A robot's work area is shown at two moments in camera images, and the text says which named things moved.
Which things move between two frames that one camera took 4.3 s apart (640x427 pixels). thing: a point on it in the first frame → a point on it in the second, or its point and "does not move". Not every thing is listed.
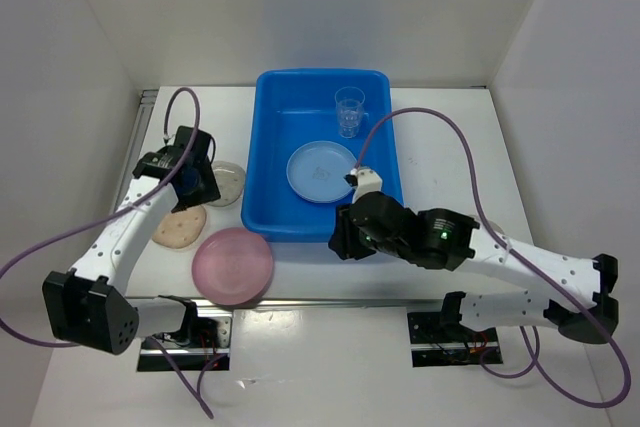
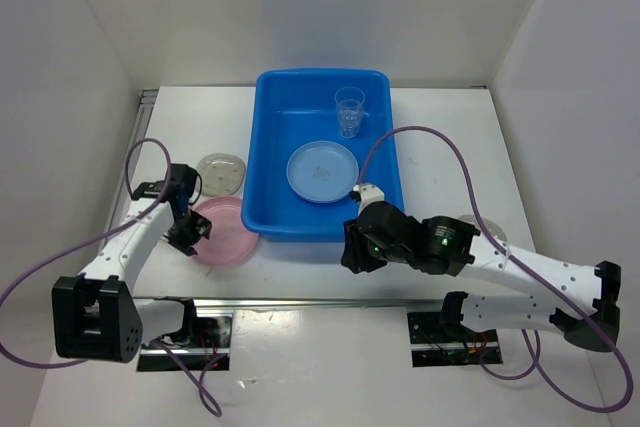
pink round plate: x=232 y=266 → x=230 y=240
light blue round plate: x=316 y=172 does not move
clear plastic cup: x=349 y=107 does not move
